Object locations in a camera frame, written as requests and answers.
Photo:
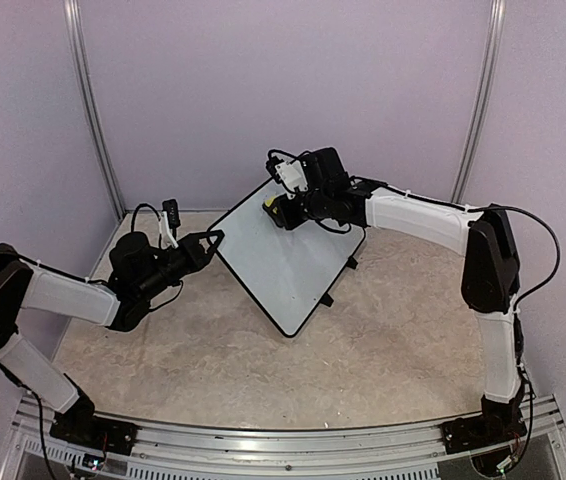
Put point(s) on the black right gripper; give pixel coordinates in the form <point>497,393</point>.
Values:
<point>285,218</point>

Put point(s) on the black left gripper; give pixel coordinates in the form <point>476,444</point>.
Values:
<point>197,256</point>

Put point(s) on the black framed whiteboard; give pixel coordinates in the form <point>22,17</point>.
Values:
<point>288,274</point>

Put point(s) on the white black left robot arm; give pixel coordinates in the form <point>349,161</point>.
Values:
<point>116,304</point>

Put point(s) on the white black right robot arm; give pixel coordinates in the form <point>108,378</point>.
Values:
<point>318,190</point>

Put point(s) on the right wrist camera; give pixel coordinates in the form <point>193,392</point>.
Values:
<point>288,173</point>

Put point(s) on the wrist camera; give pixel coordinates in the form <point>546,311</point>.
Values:
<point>288,173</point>
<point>169,223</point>

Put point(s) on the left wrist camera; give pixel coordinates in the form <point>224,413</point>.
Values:
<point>169,223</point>

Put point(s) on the front aluminium rail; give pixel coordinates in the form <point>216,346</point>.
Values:
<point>164,450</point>

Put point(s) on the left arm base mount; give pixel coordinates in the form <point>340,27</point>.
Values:
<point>95,432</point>

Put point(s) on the left aluminium frame post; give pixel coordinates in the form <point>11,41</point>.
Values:
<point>78,49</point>

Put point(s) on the aluminium frame post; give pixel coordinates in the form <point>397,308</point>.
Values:
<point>482,99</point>
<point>78,49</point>

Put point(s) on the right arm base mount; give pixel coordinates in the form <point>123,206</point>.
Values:
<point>476,432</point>

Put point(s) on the right aluminium frame post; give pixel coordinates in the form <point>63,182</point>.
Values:
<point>482,99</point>

